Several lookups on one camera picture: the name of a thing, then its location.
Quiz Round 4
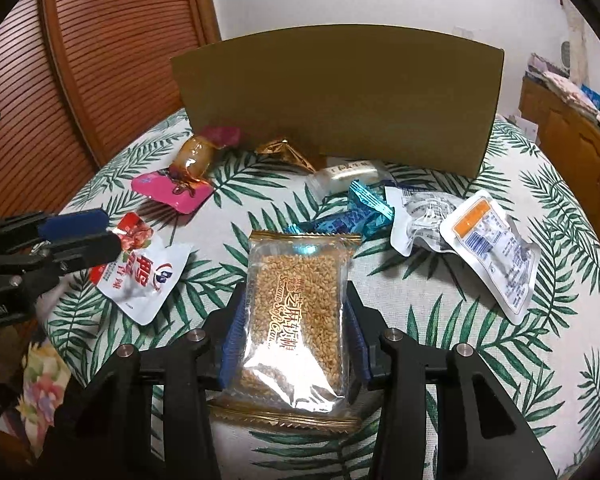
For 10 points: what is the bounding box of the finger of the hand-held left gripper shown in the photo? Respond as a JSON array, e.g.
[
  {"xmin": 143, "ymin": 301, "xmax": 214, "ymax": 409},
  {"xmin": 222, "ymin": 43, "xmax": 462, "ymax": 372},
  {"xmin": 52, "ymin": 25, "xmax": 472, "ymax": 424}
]
[
  {"xmin": 10, "ymin": 231, "xmax": 122, "ymax": 286},
  {"xmin": 0, "ymin": 209, "xmax": 110, "ymax": 253}
]

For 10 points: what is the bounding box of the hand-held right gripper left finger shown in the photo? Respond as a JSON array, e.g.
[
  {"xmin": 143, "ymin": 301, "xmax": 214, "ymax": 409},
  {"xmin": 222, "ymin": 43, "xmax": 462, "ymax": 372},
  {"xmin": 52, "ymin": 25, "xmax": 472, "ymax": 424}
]
[{"xmin": 40, "ymin": 282, "xmax": 248, "ymax": 480}]

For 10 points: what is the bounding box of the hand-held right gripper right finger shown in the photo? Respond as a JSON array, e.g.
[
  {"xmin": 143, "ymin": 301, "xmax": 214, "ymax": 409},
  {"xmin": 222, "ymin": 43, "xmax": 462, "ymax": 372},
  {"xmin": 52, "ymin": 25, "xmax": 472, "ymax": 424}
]
[{"xmin": 345, "ymin": 280, "xmax": 561, "ymax": 480}]

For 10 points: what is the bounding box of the red and white snack packet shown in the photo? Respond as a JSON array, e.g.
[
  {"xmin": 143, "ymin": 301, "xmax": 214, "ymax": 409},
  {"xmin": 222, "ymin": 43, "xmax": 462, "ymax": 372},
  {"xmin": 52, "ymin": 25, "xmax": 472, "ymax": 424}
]
[{"xmin": 90, "ymin": 211, "xmax": 193, "ymax": 326}]

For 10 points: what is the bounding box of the clear sesame candy packet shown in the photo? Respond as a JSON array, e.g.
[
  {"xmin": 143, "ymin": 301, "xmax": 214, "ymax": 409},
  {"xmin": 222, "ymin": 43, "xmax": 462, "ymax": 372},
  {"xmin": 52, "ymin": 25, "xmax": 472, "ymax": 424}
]
[{"xmin": 207, "ymin": 230, "xmax": 363, "ymax": 433}]

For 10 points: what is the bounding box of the clear white snack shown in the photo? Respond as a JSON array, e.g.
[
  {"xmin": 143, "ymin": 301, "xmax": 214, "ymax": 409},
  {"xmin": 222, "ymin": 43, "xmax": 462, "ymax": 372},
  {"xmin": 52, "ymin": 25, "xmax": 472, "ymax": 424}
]
[{"xmin": 307, "ymin": 159, "xmax": 396, "ymax": 196}]

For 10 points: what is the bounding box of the gold candy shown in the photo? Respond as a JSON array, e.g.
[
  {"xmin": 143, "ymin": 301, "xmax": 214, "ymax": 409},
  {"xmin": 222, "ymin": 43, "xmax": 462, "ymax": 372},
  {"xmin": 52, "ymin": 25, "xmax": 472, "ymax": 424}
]
[{"xmin": 254, "ymin": 137, "xmax": 317, "ymax": 173}]

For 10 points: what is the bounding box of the brown cardboard box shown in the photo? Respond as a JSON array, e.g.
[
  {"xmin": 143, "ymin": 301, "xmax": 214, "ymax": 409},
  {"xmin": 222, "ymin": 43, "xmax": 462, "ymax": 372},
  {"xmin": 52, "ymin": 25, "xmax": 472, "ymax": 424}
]
[{"xmin": 170, "ymin": 24, "xmax": 506, "ymax": 178}]

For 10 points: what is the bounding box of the green leaf print tablecloth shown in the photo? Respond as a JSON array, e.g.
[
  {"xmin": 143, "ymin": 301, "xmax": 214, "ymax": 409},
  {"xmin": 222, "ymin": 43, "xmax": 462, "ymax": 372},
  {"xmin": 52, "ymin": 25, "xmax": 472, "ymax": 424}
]
[{"xmin": 42, "ymin": 107, "xmax": 600, "ymax": 480}]

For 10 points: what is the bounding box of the pink snack packet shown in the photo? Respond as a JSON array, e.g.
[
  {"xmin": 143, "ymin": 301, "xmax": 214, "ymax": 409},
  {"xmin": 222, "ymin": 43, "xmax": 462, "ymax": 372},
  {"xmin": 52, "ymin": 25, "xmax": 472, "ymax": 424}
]
[{"xmin": 131, "ymin": 170, "xmax": 215, "ymax": 215}]

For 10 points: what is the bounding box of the floral cloth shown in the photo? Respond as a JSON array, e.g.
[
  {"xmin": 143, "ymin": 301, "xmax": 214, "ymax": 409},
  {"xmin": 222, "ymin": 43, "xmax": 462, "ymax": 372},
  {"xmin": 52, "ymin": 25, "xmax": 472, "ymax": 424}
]
[{"xmin": 0, "ymin": 340, "xmax": 73, "ymax": 456}]

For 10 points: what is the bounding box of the blue wrapped candy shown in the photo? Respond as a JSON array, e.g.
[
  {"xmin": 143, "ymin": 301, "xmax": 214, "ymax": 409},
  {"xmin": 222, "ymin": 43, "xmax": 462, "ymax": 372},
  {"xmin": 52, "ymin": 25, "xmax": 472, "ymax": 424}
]
[
  {"xmin": 285, "ymin": 211, "xmax": 376, "ymax": 240},
  {"xmin": 347, "ymin": 180, "xmax": 397, "ymax": 238}
]

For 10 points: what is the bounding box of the silver white snack packet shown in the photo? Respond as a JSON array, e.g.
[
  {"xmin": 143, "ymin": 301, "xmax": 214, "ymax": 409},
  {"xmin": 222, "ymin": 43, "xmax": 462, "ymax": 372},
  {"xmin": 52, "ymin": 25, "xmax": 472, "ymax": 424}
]
[{"xmin": 384, "ymin": 186, "xmax": 461, "ymax": 255}]

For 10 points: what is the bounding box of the brown candy in magenta wrapper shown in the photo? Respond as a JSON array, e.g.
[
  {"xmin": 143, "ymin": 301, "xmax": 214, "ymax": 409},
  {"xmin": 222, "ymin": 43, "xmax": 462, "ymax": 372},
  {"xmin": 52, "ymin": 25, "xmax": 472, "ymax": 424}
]
[{"xmin": 167, "ymin": 126, "xmax": 243, "ymax": 183}]

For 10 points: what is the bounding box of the white packet with orange label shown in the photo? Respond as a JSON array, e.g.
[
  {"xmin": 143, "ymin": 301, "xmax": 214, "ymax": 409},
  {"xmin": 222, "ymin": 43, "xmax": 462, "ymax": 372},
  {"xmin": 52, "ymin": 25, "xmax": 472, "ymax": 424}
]
[{"xmin": 439, "ymin": 190, "xmax": 540, "ymax": 323}]

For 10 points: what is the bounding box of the wooden louvered door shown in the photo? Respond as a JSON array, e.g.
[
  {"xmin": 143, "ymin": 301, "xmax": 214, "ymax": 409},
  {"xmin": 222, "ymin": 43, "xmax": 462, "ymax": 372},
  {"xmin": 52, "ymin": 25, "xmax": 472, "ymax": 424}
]
[{"xmin": 0, "ymin": 0, "xmax": 223, "ymax": 226}]

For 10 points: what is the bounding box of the white paper box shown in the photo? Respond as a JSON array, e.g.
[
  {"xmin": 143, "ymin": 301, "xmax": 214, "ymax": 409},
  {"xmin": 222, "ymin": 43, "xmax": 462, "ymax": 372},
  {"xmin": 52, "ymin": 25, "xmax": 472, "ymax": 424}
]
[{"xmin": 505, "ymin": 110, "xmax": 541, "ymax": 142}]

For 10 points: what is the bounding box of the wooden cabinet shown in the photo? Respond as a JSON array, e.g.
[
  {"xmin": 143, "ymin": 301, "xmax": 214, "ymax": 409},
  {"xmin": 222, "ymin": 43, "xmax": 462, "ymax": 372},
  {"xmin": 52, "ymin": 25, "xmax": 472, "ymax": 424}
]
[{"xmin": 519, "ymin": 75, "xmax": 600, "ymax": 241}]

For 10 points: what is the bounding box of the pile of folded floral cloths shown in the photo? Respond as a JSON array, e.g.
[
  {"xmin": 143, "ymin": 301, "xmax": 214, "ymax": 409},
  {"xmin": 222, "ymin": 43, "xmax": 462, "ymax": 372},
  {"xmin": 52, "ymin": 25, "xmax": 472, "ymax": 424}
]
[{"xmin": 527, "ymin": 52, "xmax": 600, "ymax": 121}]

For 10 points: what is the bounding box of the beige hanging cloth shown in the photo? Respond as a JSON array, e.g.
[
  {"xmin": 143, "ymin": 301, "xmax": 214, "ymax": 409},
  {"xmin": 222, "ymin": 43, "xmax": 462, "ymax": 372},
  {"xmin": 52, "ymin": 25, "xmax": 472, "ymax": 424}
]
[{"xmin": 564, "ymin": 5, "xmax": 589, "ymax": 72}]

